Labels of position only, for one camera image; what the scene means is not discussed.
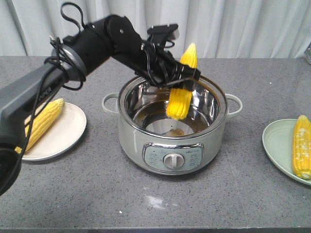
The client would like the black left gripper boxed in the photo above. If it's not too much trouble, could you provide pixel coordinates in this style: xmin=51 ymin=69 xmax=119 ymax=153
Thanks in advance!
xmin=133 ymin=42 xmax=201 ymax=91

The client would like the yellow corn cob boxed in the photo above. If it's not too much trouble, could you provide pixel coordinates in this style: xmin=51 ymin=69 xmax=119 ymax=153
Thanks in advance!
xmin=166 ymin=43 xmax=198 ymax=120
xmin=26 ymin=98 xmax=65 ymax=151

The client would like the light green round plate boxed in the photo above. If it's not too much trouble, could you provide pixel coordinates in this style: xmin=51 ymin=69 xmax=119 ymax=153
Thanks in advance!
xmin=262 ymin=119 xmax=311 ymax=186

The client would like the pale speckled corn cob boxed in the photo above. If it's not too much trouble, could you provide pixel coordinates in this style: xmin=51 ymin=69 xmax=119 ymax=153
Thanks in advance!
xmin=292 ymin=115 xmax=311 ymax=180

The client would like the beige round plate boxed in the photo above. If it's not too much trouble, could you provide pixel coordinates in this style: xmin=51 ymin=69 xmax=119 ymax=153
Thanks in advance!
xmin=22 ymin=102 xmax=87 ymax=162

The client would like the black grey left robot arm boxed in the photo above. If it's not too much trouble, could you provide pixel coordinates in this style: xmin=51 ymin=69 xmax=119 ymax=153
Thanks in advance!
xmin=0 ymin=15 xmax=200 ymax=193

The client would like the grey pleated curtain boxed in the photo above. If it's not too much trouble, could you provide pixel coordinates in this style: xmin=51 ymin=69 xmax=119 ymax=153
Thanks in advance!
xmin=0 ymin=0 xmax=311 ymax=58

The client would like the green electric cooking pot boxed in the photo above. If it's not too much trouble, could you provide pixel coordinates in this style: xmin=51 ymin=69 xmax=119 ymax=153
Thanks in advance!
xmin=102 ymin=77 xmax=242 ymax=175

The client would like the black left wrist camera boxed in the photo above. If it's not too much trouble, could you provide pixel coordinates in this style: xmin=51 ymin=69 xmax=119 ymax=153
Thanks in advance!
xmin=147 ymin=23 xmax=179 ymax=48

